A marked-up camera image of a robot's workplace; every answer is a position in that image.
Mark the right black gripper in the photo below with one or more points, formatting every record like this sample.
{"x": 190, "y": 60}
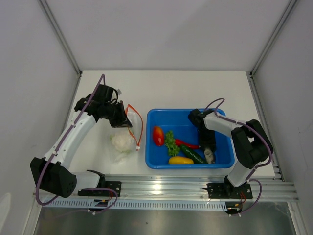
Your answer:
{"x": 211, "y": 143}

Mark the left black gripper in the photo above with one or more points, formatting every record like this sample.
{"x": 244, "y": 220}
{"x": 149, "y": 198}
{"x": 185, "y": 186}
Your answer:
{"x": 122, "y": 121}

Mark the grey fish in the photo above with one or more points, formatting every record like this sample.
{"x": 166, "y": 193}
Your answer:
{"x": 209, "y": 156}

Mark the green cucumber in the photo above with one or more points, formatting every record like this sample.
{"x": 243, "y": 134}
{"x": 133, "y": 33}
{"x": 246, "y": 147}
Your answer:
{"x": 190, "y": 153}

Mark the white cauliflower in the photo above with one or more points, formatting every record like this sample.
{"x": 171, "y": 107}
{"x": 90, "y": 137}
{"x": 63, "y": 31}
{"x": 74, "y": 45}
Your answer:
{"x": 123, "y": 142}

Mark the clear zip bag orange zipper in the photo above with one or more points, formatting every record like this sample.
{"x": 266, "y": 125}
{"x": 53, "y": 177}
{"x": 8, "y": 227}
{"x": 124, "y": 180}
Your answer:
{"x": 136, "y": 132}

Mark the yellow mango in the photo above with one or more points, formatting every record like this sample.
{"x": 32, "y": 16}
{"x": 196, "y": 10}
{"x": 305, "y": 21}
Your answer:
{"x": 179, "y": 160}

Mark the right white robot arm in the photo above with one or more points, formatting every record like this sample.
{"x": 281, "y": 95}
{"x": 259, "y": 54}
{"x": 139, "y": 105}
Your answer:
{"x": 262, "y": 148}

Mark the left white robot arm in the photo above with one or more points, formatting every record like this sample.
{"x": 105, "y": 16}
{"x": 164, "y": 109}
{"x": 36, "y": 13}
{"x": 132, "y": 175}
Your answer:
{"x": 51, "y": 172}

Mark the red chili pepper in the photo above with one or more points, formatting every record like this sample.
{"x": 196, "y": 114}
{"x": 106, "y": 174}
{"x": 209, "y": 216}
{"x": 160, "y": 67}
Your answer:
{"x": 192, "y": 146}

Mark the blue plastic bin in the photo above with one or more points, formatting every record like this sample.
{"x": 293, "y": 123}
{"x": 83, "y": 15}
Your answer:
{"x": 176, "y": 120}

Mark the green grape bunch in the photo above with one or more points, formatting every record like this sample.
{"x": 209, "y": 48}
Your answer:
{"x": 170, "y": 143}

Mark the red tomato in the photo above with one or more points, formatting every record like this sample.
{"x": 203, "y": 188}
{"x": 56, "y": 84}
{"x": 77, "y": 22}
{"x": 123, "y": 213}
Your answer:
{"x": 158, "y": 136}

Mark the white slotted cable duct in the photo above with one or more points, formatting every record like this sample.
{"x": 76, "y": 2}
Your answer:
{"x": 140, "y": 204}

